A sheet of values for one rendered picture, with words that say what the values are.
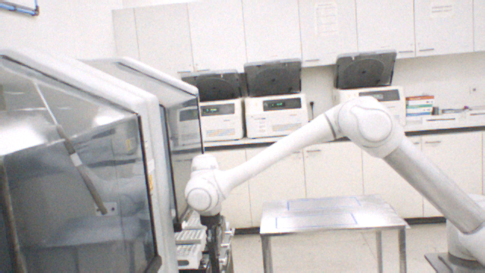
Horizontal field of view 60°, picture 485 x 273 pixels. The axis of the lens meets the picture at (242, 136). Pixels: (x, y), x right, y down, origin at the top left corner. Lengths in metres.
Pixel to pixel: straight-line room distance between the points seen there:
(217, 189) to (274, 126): 2.51
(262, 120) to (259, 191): 0.65
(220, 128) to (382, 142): 2.66
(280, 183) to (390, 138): 2.63
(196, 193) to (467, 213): 0.83
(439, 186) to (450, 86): 3.33
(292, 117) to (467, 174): 1.61
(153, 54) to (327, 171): 1.96
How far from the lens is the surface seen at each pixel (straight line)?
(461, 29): 4.38
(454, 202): 1.46
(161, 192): 1.37
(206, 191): 1.29
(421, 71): 4.61
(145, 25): 4.24
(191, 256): 1.57
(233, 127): 3.79
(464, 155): 4.15
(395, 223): 1.89
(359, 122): 1.26
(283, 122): 3.78
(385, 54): 4.04
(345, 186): 3.93
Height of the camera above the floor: 1.48
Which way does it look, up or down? 8 degrees down
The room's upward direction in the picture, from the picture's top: 5 degrees counter-clockwise
